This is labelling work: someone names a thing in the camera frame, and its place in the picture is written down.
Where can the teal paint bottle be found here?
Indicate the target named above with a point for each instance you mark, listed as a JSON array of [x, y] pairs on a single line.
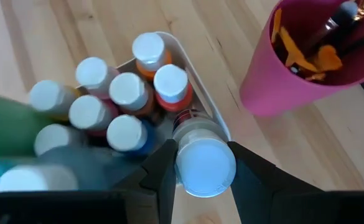
[[29, 179]]

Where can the pink plastic cup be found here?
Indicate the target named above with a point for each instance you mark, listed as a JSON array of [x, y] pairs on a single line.
[[262, 93]]

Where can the large black paint bottle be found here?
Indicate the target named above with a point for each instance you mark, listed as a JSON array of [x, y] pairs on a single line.
[[91, 168]]

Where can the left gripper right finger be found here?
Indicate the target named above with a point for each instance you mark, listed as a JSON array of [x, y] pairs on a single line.
[[253, 186]]

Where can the green paint bottle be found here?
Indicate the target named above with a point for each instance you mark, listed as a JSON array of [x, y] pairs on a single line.
[[7, 124]]

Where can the magenta paint bottle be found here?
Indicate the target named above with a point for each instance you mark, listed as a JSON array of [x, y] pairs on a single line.
[[86, 112]]

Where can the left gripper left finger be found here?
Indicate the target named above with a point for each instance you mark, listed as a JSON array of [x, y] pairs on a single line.
[[160, 174]]

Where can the white plastic bin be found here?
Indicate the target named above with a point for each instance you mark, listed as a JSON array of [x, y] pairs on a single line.
[[206, 105]]

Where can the tan paint bottle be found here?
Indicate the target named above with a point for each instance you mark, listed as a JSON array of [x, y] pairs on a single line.
[[46, 95]]

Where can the burnt orange paint bottle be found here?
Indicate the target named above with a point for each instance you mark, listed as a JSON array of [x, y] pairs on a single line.
[[128, 90]]

